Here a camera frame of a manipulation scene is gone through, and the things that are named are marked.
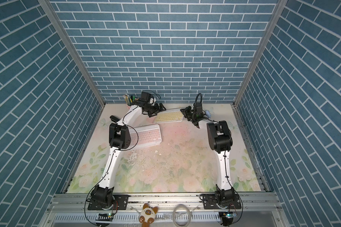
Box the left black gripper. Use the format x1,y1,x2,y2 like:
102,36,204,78
145,103,166,117

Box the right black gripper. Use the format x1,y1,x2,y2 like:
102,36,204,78
180,107,196,122

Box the yellow keyboard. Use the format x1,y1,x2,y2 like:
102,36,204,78
153,109,184,124

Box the pink keyboard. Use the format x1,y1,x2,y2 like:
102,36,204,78
128,124,162,149

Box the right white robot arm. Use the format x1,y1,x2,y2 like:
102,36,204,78
180,106,235,208

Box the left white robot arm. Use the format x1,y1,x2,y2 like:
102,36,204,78
86,103,162,211

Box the small blue stapler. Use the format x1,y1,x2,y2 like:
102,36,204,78
205,110,211,118

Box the pencils in cup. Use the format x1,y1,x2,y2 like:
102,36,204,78
123,94,138,105

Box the plush toy cat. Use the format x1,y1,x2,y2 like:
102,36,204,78
139,203,159,227

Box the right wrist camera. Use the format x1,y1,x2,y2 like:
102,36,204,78
193,102,203,114

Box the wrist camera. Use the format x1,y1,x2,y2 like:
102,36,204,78
193,102,203,114
137,90,157,105

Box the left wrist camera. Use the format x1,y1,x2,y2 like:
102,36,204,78
137,90,157,105

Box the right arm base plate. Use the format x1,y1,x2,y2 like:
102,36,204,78
199,194,242,210

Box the coiled white cable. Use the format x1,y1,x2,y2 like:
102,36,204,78
172,204,193,227

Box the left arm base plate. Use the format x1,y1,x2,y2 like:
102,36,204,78
86,194,129,211

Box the aluminium front rail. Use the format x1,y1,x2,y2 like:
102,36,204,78
39,192,289,227

